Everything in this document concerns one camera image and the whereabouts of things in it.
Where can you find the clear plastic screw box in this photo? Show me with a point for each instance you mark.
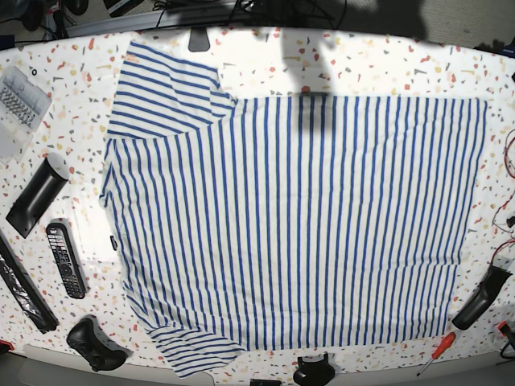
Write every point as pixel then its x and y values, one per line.
pixel 23 107

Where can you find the long black bar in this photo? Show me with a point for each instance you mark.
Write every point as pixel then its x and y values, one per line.
pixel 24 291

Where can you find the black game controller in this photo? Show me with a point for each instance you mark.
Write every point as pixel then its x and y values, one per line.
pixel 101 358

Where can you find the black round mount bottom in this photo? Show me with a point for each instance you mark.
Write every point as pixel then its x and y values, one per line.
pixel 314 373

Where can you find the black curved handle part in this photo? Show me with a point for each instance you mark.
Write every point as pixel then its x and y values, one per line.
pixel 482 298

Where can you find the black tv remote control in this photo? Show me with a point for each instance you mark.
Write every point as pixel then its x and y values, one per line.
pixel 66 259

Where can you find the red handled screwdriver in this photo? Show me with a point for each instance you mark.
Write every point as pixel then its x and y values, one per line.
pixel 444 345

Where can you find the blue white striped t-shirt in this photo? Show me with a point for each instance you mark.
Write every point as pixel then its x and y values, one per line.
pixel 283 222

